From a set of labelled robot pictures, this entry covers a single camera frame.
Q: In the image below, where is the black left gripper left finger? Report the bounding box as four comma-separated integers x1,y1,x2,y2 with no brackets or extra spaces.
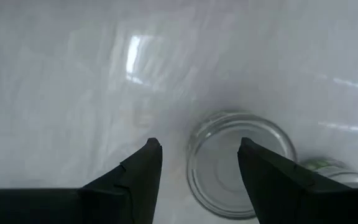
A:
0,138,163,224

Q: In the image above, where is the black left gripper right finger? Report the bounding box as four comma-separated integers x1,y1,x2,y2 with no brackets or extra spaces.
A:
237,138,358,224

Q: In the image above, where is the clear glass jar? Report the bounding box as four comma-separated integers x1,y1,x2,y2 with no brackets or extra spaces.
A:
186,110,298,221

